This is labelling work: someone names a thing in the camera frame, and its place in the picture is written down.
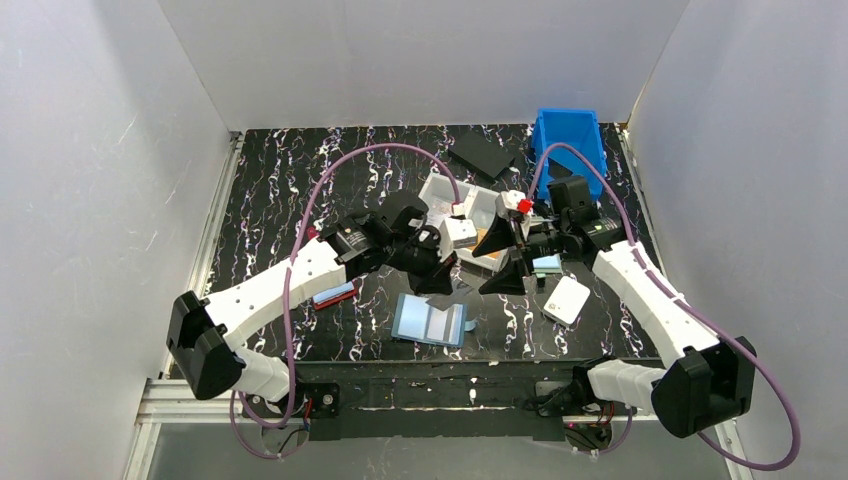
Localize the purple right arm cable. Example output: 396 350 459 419
526 142 803 473

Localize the green open card holder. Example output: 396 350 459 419
533 255 563 290

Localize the black box on table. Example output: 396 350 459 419
448 131 516 181

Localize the white power bank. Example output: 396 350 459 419
542 276 590 326

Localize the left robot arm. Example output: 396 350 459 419
166 192 478 402

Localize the blue leather card holder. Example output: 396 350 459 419
391 293 477 348

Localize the red open card holder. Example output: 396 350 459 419
312 282 358 310

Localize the blue plastic bin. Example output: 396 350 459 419
530 108 607 201

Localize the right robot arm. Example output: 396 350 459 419
472 176 756 438

